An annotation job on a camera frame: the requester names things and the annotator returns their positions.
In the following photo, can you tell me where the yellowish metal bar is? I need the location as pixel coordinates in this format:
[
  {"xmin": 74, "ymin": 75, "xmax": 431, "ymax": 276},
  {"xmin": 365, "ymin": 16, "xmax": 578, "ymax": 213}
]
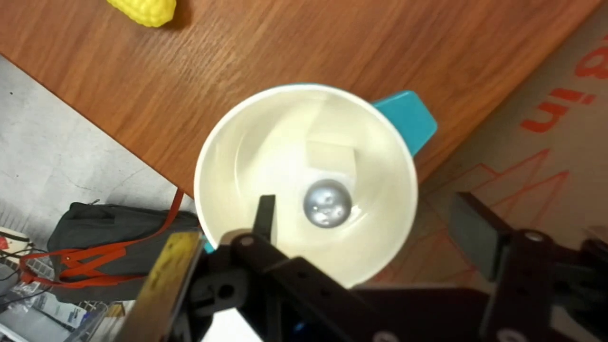
[{"xmin": 112, "ymin": 230, "xmax": 205, "ymax": 342}]

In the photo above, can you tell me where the black bag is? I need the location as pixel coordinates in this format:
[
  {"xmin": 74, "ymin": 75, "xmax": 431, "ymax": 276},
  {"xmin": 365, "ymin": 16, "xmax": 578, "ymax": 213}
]
[{"xmin": 46, "ymin": 200, "xmax": 205, "ymax": 305}]

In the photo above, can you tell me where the brown cardboard sheet red print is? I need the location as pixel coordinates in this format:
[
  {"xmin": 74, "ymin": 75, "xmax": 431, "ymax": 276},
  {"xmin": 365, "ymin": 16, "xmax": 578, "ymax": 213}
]
[{"xmin": 369, "ymin": 0, "xmax": 608, "ymax": 295}]

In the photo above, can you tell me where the silver round object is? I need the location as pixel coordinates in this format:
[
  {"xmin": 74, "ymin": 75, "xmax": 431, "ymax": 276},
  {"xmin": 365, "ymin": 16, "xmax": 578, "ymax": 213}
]
[{"xmin": 302, "ymin": 134, "xmax": 371, "ymax": 238}]

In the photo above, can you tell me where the white dish with teal handles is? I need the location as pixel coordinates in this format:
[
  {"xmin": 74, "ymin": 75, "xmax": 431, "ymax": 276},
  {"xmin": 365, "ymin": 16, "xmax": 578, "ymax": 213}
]
[{"xmin": 192, "ymin": 84, "xmax": 441, "ymax": 291}]

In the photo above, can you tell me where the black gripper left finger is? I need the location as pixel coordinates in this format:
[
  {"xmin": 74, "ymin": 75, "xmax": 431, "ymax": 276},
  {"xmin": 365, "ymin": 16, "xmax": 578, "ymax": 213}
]
[{"xmin": 220, "ymin": 194, "xmax": 357, "ymax": 342}]

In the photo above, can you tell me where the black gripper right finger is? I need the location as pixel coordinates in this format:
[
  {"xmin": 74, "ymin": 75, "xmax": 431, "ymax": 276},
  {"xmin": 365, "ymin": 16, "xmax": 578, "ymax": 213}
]
[{"xmin": 450, "ymin": 191, "xmax": 608, "ymax": 342}]

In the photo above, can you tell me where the yellow toy corn cob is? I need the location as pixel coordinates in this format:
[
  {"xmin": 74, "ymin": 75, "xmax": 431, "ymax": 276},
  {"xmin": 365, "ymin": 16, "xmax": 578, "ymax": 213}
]
[{"xmin": 105, "ymin": 0, "xmax": 179, "ymax": 31}]

